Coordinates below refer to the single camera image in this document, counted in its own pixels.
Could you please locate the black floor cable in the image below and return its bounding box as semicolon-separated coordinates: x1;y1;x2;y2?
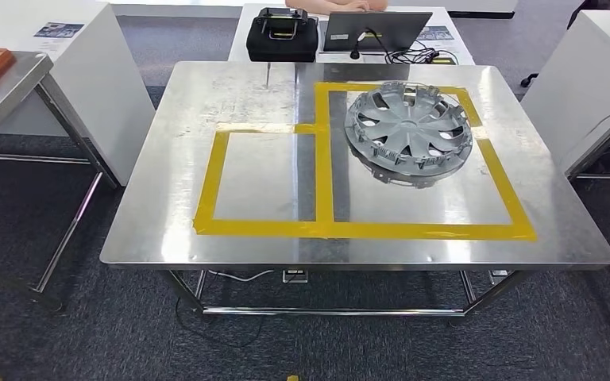
175;297;264;351

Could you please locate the black carry case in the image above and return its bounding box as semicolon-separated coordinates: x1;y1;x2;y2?
245;14;320;63

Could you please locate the silver wheel hubcap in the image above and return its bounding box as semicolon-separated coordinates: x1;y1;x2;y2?
343;80;473;177

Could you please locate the small black microphone stand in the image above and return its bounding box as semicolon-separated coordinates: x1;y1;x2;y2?
349;31;368;60

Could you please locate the grey laptop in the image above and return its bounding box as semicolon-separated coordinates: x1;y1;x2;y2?
322;11;434;54

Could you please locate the white cabinet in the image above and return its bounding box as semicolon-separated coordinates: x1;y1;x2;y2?
520;10;610;175
0;0;156;187

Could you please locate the white socket cable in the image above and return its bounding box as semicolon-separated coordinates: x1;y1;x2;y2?
207;269;276;283

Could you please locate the black office chair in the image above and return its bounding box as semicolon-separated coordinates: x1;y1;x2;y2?
520;0;600;88

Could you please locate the person's right hand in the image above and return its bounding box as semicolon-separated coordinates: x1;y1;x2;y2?
336;0;373;14

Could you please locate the black remote controller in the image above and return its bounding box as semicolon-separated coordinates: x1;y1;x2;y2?
256;6;311;42

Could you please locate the white desk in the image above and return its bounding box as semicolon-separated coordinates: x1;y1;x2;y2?
227;2;476;67

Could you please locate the black cable bundle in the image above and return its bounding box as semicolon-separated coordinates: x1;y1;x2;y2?
384;44;460;66

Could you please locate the printed paper sheet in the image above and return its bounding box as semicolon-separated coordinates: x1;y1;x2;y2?
418;25;456;42
33;21;85;40

